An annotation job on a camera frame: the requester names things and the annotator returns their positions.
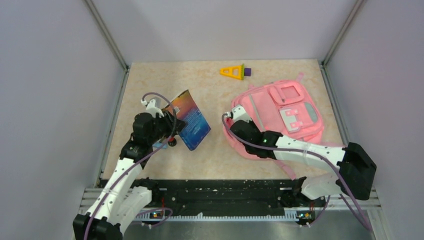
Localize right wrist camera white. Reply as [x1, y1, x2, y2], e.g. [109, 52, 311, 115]
[226, 104, 253, 123]

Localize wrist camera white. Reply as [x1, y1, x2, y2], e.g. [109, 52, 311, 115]
[141, 97, 164, 118]
[226, 104, 253, 123]

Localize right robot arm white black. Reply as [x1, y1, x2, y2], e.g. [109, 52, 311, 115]
[224, 120, 377, 206]

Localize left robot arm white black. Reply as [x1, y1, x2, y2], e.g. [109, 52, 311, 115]
[72, 110, 187, 240]

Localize pink student backpack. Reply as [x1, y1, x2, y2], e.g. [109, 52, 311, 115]
[222, 72, 345, 181]

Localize light blue eraser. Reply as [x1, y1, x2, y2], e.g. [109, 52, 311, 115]
[152, 142, 168, 149]

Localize dark blue sunset book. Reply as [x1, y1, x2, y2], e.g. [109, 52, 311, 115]
[165, 89, 211, 151]

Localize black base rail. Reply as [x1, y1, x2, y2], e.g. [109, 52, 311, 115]
[127, 178, 327, 220]

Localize yellow triangle toy purple cap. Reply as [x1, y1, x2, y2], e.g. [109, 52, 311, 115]
[219, 64, 252, 81]

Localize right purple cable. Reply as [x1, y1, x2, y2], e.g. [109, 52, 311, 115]
[221, 112, 374, 231]

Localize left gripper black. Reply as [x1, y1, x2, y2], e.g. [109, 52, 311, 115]
[147, 109, 188, 145]

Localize red perfect stamp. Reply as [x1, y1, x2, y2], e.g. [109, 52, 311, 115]
[167, 137, 177, 147]

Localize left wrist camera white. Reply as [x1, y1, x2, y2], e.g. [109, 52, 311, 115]
[141, 97, 164, 118]

